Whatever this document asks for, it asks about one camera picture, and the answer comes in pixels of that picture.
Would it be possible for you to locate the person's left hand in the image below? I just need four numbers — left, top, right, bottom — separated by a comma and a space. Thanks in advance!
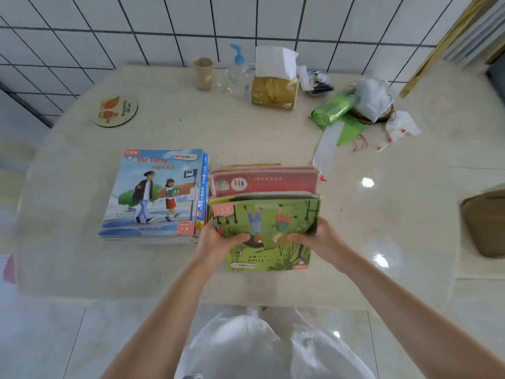
196, 223, 251, 275

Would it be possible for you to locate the person's right hand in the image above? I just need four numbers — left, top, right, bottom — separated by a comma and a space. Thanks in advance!
286, 217, 349, 271

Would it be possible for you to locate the green picture book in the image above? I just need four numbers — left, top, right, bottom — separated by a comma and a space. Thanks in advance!
209, 192, 322, 273

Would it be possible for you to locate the person's left forearm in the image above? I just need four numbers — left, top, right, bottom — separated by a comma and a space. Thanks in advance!
102, 261, 221, 379

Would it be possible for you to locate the person's right forearm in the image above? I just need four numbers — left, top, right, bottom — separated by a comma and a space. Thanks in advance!
335, 246, 505, 379

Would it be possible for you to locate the stack of thin books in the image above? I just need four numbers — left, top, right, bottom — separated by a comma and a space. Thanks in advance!
100, 153, 210, 245

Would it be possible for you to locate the stack of red books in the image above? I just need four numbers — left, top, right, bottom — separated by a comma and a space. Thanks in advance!
208, 166, 320, 198

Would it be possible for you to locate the white paper strip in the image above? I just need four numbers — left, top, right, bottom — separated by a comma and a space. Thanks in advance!
312, 121, 345, 182

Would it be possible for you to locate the blue picture book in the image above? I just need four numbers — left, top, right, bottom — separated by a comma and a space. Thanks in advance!
99, 149, 204, 238

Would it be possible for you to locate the person's white clothing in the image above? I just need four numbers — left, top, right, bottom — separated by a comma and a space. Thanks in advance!
174, 306, 377, 379

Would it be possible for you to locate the green trash bag roll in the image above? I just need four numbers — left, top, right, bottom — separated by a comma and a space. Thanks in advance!
310, 94, 368, 147

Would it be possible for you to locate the yellow tissue pack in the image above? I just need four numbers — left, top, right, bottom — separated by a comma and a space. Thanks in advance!
251, 46, 300, 111

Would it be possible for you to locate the woven basket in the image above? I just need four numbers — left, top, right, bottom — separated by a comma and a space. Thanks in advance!
346, 87, 396, 125

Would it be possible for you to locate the crumpled white wrapper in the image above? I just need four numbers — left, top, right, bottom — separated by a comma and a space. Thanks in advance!
376, 110, 422, 151

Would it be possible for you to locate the pile of small sundries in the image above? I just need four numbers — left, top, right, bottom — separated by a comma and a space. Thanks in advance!
297, 66, 335, 96

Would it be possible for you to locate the white plastic bag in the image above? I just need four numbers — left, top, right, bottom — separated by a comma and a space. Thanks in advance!
353, 76, 395, 123

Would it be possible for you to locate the clear bottle with blue pump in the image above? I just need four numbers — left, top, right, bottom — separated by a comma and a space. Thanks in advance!
228, 44, 252, 97

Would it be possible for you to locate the beige cup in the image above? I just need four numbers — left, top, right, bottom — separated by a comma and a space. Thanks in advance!
193, 57, 214, 91

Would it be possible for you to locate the round wooden coaster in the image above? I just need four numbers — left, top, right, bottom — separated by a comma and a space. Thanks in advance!
93, 95, 139, 128

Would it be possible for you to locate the brown chair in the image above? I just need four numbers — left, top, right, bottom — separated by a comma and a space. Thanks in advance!
459, 188, 505, 259

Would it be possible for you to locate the gold metal frame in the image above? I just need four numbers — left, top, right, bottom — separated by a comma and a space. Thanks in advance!
398, 0, 496, 100

